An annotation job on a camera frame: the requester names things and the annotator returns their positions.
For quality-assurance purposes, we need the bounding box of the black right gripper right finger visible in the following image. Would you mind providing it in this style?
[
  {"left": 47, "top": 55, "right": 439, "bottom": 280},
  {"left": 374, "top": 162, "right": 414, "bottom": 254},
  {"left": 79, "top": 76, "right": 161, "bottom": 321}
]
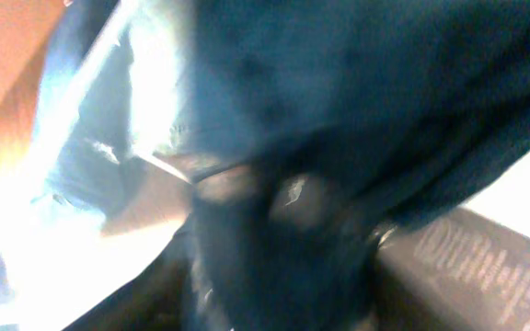
[{"left": 376, "top": 209, "right": 530, "bottom": 331}]

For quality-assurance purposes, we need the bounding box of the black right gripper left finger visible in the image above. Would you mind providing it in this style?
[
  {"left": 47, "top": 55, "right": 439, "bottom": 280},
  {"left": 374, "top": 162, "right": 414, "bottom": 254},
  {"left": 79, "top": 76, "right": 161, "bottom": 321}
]
[{"left": 63, "top": 238, "right": 190, "bottom": 331}]

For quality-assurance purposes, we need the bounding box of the dark blue garment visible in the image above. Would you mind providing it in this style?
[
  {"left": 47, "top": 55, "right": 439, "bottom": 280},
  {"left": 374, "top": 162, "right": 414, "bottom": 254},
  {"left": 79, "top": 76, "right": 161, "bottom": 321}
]
[{"left": 184, "top": 0, "right": 530, "bottom": 330}]

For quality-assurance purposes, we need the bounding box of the clear plastic storage container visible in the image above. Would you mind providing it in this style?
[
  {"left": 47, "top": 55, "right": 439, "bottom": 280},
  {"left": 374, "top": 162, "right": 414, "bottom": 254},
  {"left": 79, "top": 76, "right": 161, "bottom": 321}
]
[{"left": 0, "top": 1, "right": 195, "bottom": 330}]

